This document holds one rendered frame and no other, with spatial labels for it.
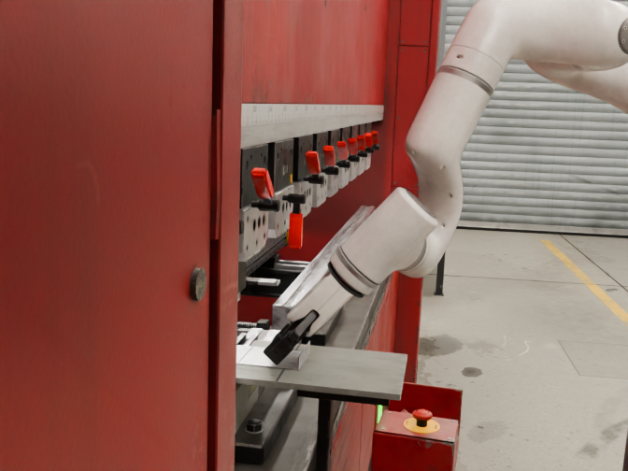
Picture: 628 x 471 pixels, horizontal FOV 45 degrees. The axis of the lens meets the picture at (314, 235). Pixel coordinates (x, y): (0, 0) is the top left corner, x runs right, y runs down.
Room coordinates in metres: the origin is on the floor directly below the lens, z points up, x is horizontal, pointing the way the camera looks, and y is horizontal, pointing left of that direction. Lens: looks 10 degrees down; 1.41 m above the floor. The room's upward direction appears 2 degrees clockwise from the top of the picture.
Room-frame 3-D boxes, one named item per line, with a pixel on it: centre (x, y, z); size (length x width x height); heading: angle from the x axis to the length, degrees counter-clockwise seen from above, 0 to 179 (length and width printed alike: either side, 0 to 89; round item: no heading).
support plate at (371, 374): (1.13, -0.02, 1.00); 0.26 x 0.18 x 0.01; 80
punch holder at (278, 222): (1.33, 0.10, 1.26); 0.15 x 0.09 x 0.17; 170
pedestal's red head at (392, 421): (1.45, -0.23, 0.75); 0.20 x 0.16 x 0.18; 166
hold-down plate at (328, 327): (1.74, -0.03, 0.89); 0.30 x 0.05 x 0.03; 170
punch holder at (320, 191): (1.72, 0.03, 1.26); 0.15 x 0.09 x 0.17; 170
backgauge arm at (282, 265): (2.55, 0.27, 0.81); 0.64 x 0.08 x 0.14; 80
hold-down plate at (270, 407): (1.18, 0.06, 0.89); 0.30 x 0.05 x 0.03; 170
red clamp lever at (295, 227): (1.29, 0.04, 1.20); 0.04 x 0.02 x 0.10; 80
